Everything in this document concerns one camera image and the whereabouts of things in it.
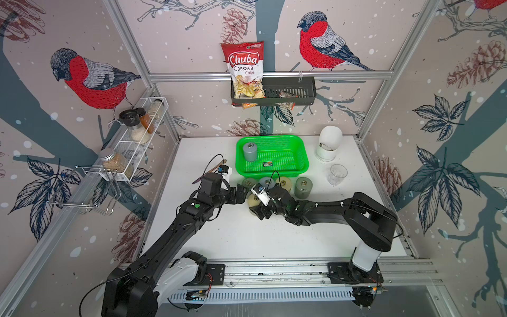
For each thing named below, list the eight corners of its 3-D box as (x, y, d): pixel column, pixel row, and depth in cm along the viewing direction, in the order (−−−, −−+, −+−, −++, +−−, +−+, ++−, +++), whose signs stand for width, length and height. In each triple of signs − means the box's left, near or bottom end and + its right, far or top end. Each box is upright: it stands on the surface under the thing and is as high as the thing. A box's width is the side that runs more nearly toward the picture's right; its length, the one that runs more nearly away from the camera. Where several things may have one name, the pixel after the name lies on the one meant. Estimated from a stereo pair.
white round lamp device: (317, 161, 110) (325, 141, 97) (313, 145, 118) (320, 125, 105) (337, 161, 110) (347, 141, 97) (332, 145, 118) (341, 125, 105)
